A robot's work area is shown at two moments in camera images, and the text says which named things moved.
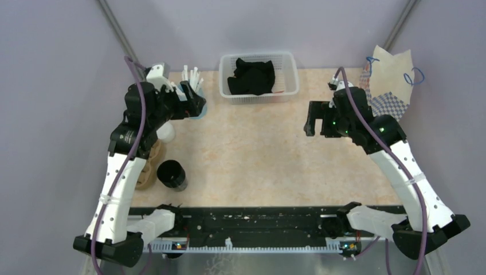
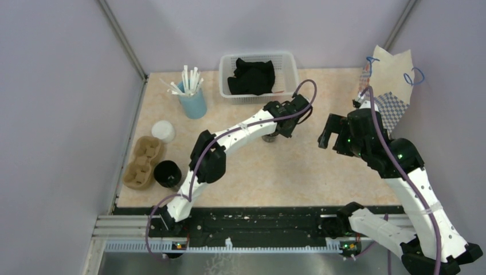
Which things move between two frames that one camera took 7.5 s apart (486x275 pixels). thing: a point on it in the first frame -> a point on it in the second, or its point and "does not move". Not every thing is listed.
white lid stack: x=166 y=132 does not move
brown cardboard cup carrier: x=148 y=172 does not move
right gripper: x=319 y=109 -> x=336 y=124
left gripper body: x=171 y=105 -> x=287 y=132
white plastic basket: x=286 y=83 does not move
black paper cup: x=171 y=173 does not move
